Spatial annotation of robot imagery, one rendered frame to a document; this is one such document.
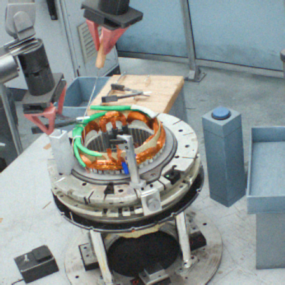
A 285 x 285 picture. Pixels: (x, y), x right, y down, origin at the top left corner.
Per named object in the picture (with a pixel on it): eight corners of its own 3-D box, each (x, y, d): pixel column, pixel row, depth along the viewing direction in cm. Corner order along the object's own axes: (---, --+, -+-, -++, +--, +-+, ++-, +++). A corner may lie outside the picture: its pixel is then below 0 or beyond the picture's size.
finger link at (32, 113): (32, 142, 119) (20, 106, 114) (42, 119, 125) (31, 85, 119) (62, 141, 118) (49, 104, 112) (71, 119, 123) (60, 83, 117)
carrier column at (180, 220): (179, 269, 131) (169, 200, 120) (184, 262, 133) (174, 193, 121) (189, 271, 130) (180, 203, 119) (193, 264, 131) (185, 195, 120)
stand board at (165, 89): (88, 118, 147) (86, 110, 146) (114, 82, 162) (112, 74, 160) (163, 121, 140) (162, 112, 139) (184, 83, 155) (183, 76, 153)
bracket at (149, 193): (141, 210, 113) (137, 189, 110) (158, 204, 113) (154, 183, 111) (144, 215, 111) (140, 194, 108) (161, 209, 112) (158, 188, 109)
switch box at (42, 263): (18, 270, 141) (11, 255, 138) (51, 257, 144) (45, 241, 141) (25, 284, 136) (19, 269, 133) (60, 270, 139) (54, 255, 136)
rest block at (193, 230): (184, 240, 136) (181, 224, 133) (175, 227, 141) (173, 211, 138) (200, 235, 137) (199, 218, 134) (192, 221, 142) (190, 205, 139)
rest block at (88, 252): (98, 245, 139) (93, 230, 136) (103, 260, 134) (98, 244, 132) (81, 250, 139) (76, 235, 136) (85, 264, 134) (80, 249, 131)
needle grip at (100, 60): (95, 67, 110) (100, 40, 107) (96, 63, 112) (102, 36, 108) (102, 69, 110) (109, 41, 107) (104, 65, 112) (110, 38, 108)
